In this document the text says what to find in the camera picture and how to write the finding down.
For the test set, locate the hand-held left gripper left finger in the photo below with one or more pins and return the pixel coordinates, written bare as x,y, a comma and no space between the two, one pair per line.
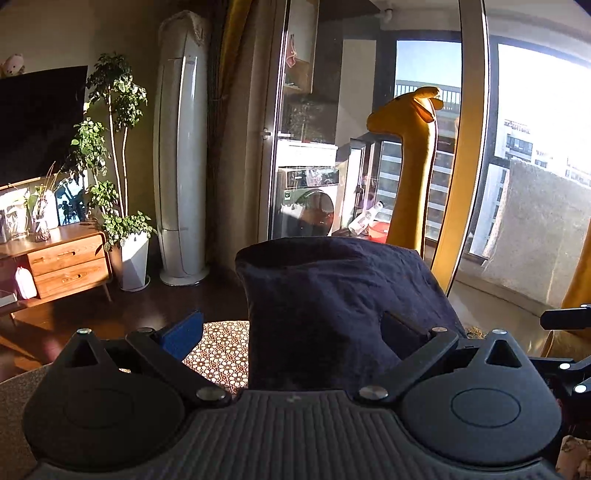
182,334

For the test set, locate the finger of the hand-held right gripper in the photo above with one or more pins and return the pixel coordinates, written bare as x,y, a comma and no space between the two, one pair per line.
572,376
568,317

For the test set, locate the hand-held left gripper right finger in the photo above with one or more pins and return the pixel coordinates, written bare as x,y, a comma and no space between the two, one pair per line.
401,334

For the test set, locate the dark navy pants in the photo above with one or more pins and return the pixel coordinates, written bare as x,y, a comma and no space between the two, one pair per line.
323,314

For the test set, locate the gold floral patterned cover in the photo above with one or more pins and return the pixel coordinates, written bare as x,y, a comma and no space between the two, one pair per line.
221,350

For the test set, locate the floral patterned cloth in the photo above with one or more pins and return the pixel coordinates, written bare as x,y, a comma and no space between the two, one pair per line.
575,457

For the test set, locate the grey hanging blanket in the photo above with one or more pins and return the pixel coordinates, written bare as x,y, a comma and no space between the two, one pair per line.
540,230

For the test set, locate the red basin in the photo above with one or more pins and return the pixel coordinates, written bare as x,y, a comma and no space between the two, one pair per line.
379,233

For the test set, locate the light wooden drawer cabinet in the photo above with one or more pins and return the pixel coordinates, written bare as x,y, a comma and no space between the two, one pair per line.
64,267

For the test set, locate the front-load washing machine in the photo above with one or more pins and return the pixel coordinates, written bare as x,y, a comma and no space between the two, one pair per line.
307,207

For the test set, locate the pale pink lantern lamp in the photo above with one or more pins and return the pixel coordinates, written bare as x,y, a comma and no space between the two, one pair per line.
25,282

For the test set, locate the blue framed picture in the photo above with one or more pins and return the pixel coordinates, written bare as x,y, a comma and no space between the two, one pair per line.
71,205

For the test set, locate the white tower air conditioner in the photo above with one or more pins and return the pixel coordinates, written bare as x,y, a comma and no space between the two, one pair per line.
182,161

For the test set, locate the yellow giraffe toy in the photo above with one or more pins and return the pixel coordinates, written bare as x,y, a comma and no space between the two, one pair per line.
411,161

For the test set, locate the glass vase with stems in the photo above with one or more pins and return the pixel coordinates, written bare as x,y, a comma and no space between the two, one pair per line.
42,217

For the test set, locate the beige curtain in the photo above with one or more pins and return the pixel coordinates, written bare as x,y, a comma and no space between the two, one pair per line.
240,115

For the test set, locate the green potted plant white pot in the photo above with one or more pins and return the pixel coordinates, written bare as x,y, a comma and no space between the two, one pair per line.
115,92

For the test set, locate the black television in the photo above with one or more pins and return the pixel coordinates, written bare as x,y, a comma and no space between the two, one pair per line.
37,124

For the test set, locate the plush bear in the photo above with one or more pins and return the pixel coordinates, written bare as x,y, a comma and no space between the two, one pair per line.
13,65

